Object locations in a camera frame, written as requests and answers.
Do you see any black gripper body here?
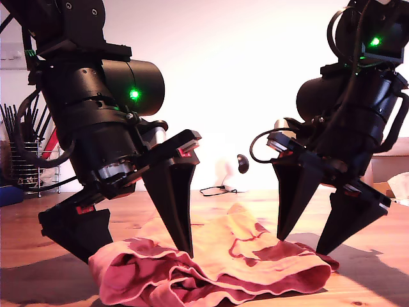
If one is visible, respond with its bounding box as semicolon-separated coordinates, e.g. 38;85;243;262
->
267;124;391;209
60;120;202;207

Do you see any pink underwear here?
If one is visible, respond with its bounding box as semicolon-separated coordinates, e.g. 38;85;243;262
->
88;203;340;307

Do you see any wooden chair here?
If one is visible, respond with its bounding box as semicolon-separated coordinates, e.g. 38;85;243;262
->
364;137;409;193

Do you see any red paper chopstick sleeve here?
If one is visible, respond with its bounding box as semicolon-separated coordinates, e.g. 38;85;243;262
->
41;127;61;161

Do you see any white tissue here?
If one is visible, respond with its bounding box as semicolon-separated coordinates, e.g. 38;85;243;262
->
386;171;409;205

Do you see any dark blue box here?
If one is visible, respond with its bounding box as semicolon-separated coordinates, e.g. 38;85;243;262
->
0;187;24;207

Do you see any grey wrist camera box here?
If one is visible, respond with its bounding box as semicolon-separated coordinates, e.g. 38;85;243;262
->
274;116;330;139
140;120;169;151

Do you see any black looped wrist cable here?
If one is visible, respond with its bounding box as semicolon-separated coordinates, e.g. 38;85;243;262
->
249;129;288;164

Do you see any white round security camera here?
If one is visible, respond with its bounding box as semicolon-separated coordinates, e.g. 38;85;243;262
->
223;153;250;193

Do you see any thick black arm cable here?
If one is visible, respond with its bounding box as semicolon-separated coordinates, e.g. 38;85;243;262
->
378;92;409;154
15;91;77;169

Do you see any metal wire utensil holder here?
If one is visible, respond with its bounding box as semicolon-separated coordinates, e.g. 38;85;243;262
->
8;140;61;196

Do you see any black strap cable loop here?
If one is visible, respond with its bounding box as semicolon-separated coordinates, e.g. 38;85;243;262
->
327;6;355;60

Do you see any white wall rail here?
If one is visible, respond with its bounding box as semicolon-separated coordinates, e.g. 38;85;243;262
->
0;41;27;70

